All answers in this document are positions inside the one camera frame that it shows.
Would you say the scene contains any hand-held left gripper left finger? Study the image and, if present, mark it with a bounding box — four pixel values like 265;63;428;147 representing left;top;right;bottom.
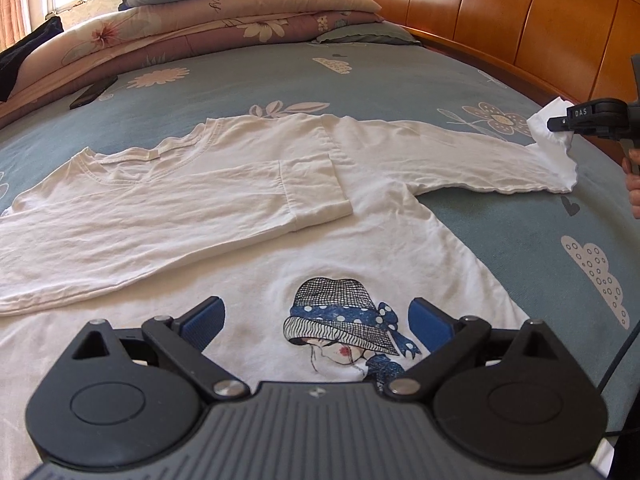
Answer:
72;296;249;403

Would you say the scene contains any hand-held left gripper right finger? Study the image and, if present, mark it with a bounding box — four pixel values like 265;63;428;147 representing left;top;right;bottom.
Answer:
384;297;568;403

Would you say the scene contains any white printed long-sleeve shirt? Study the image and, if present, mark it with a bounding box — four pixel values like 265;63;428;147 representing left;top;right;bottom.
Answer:
0;97;581;480

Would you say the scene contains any person's right hand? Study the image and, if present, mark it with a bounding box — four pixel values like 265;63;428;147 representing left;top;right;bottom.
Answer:
623;157;640;220

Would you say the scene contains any blue floral bed sheet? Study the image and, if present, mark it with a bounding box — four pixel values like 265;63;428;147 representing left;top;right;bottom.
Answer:
0;40;640;441

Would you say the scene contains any wooden headboard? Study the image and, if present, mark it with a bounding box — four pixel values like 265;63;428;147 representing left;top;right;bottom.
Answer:
335;0;640;171

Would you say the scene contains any flat grey-blue pillow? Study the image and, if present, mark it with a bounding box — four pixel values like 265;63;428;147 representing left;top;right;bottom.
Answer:
311;24;423;46

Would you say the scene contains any black smartphone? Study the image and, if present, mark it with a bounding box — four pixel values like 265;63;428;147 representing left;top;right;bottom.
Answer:
69;76;119;110

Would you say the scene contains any pink floral folded quilt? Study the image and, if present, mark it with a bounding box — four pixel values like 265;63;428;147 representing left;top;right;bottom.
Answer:
0;0;386;131

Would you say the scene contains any black cloth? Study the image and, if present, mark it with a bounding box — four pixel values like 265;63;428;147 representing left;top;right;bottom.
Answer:
0;16;65;102

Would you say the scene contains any orange patterned curtain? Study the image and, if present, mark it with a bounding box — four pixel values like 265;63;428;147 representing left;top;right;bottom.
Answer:
0;0;31;48

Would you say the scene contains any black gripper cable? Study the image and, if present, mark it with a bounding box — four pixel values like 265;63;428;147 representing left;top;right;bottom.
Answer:
595;325;640;441

